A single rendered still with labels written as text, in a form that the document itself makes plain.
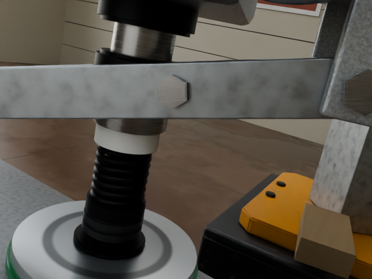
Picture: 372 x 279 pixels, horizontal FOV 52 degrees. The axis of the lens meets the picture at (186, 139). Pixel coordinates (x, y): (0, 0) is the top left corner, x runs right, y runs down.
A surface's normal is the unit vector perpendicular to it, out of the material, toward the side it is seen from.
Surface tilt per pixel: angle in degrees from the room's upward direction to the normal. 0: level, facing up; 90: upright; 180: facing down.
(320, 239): 0
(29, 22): 90
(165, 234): 0
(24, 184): 0
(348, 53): 90
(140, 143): 90
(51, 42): 90
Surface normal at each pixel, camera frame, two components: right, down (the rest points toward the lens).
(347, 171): -0.98, -0.18
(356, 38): -0.19, 0.21
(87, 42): -0.51, 0.11
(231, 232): 0.20, -0.95
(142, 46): 0.09, 0.27
